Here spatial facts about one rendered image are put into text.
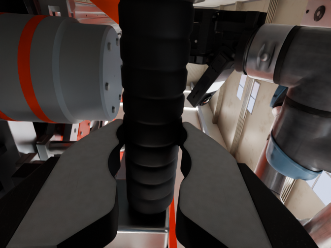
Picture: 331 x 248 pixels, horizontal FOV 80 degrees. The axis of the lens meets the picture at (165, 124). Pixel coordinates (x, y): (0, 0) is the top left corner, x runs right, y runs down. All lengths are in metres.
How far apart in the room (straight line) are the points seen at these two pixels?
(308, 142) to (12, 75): 0.35
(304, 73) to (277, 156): 0.12
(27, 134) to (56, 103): 0.15
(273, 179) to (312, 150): 0.35
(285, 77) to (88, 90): 0.24
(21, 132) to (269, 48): 0.38
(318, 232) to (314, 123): 0.28
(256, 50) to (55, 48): 0.24
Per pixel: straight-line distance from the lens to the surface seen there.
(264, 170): 0.66
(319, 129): 0.30
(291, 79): 0.30
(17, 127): 0.38
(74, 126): 0.55
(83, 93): 0.25
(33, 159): 0.38
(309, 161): 0.32
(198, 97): 0.36
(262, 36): 0.30
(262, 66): 0.30
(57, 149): 0.41
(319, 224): 0.52
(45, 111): 0.28
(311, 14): 0.69
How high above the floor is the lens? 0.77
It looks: 29 degrees up
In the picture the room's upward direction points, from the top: 176 degrees counter-clockwise
